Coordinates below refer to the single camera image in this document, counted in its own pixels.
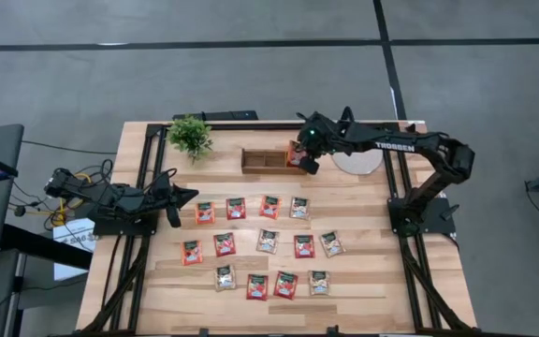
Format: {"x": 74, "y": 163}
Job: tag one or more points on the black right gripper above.
{"x": 318, "y": 138}

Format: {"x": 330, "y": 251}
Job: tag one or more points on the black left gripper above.
{"x": 164, "y": 196}

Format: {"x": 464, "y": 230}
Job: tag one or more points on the orange tea packet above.
{"x": 270, "y": 207}
{"x": 205, "y": 213}
{"x": 293, "y": 156}

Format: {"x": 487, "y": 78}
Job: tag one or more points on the red strawberry tea packet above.
{"x": 236, "y": 209}
{"x": 304, "y": 246}
{"x": 257, "y": 287}
{"x": 285, "y": 285}
{"x": 224, "y": 244}

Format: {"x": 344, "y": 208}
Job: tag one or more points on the pink packet edge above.
{"x": 191, "y": 253}

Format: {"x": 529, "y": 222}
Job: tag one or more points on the beige vanilla tea packet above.
{"x": 300, "y": 208}
{"x": 268, "y": 241}
{"x": 319, "y": 283}
{"x": 225, "y": 277}
{"x": 331, "y": 244}

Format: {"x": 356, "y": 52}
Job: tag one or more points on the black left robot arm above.
{"x": 120, "y": 199}

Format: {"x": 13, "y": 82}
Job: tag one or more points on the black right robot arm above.
{"x": 391, "y": 146}

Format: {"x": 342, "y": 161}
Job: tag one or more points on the wooden three-compartment tea box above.
{"x": 265, "y": 161}

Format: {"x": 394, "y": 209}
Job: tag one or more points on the green plant in white pot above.
{"x": 189, "y": 136}

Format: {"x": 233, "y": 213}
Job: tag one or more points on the white paper label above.
{"x": 70, "y": 234}

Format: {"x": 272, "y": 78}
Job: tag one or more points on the black desk bar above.
{"x": 40, "y": 245}

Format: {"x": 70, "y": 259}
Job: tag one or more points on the black aluminium table frame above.
{"x": 251, "y": 126}

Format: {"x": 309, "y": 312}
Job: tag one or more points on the small dark bracket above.
{"x": 411, "y": 127}

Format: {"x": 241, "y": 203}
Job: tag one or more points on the black frame bracket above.
{"x": 203, "y": 332}
{"x": 332, "y": 331}

